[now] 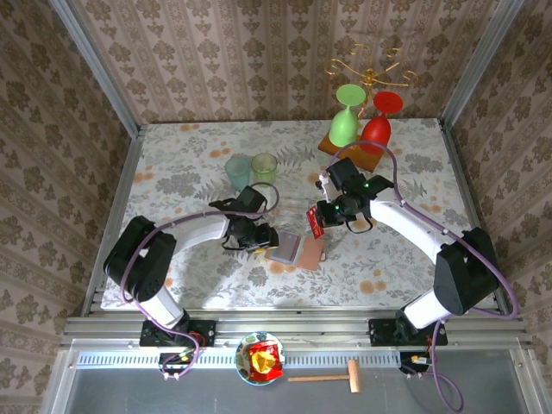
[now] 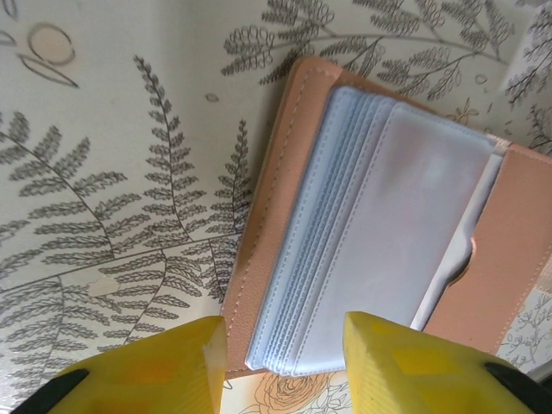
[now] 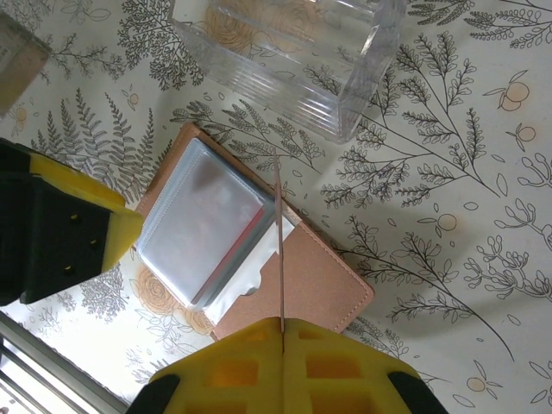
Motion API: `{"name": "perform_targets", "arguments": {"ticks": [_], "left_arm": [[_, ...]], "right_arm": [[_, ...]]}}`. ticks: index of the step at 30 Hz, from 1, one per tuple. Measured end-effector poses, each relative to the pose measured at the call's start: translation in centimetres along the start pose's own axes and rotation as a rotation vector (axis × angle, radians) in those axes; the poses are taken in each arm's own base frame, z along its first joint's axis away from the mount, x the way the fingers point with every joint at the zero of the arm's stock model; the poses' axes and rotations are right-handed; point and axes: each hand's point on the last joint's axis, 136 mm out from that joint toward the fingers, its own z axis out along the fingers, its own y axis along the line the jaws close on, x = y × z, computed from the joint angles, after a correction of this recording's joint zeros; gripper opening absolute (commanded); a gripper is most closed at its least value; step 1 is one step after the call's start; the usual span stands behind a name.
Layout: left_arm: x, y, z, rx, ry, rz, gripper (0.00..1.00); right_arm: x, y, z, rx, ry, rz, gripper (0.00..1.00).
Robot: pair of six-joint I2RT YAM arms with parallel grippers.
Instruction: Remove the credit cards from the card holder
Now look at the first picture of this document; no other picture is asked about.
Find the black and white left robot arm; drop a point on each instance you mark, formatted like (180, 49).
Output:
(142, 259)

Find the aluminium table side rail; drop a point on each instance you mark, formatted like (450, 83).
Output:
(457, 172)
(125, 181)

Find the patterned ceramic plate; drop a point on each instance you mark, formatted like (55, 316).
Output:
(241, 345)

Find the aluminium frame cross rail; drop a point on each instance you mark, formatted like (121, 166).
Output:
(293, 328)

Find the small wooden mallet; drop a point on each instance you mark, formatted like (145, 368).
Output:
(354, 375)

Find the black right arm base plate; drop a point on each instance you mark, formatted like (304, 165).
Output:
(379, 333)

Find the green plastic wine glass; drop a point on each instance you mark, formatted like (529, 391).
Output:
(343, 125)

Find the red snack bag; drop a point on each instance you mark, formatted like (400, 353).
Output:
(264, 362)

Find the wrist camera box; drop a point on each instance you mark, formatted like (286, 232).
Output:
(251, 198)
(343, 174)

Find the grey metal shelf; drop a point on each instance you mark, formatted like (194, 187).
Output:
(129, 397)

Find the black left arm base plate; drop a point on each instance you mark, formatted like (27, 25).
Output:
(205, 332)

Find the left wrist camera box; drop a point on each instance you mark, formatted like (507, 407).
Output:
(251, 198)

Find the red credit card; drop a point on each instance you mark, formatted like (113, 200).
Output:
(315, 222)

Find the black connector block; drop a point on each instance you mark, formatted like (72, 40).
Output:
(172, 360)
(409, 360)

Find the pink leather card holder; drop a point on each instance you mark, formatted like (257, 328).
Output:
(312, 254)

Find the red plastic wine glass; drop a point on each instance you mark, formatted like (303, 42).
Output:
(376, 133)

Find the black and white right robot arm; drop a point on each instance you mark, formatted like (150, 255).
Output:
(466, 276)

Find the green translucent plastic cup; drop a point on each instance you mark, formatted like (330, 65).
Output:
(264, 170)

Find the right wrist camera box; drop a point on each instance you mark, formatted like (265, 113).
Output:
(343, 174)

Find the aluminium frame post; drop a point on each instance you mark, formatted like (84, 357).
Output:
(483, 60)
(99, 64)

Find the blue translucent plastic cup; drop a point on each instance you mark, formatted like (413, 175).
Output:
(238, 172)

